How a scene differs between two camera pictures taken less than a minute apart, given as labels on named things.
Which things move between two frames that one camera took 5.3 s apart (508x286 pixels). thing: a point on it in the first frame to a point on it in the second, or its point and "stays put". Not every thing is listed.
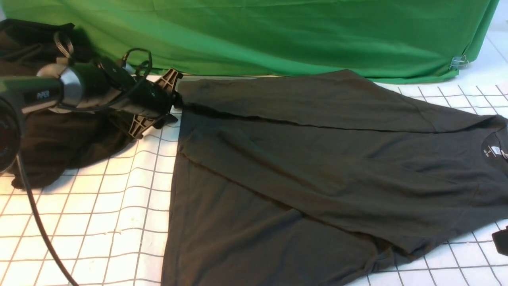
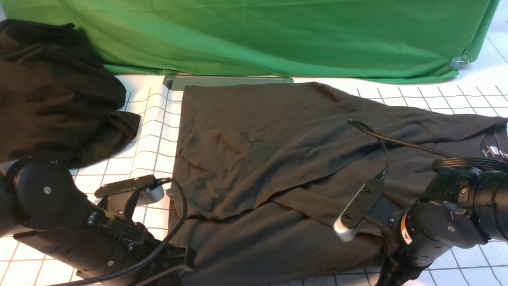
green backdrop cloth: x=413 y=40 stays put
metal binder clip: x=458 y=62 stays put
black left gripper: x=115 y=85 to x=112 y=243
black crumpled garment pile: x=53 y=140 stays put
